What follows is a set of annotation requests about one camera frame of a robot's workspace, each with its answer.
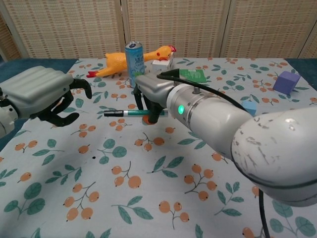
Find floral tablecloth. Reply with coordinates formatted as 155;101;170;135
0;58;317;238

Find purple block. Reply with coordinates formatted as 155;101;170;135
273;70;301;95

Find light blue cube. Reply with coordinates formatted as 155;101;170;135
241;100;258;117

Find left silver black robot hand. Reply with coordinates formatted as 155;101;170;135
0;65;93;127

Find yellow rubber chicken toy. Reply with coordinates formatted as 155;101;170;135
86;45;178;79

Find green white pen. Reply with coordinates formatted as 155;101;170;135
123;110;169;118

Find black marker cap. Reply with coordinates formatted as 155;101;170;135
104;110;124;118

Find green foil packet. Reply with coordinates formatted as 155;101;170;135
178;68;208;83

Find light blue drink can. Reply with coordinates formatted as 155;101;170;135
124;42;146;88

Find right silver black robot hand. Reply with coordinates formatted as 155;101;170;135
133;73;175;124

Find white cardboard box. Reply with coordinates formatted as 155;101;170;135
151;53;175;74

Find bamboo folding screen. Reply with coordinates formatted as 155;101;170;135
0;0;317;61

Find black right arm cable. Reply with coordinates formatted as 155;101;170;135
157;69;271;238

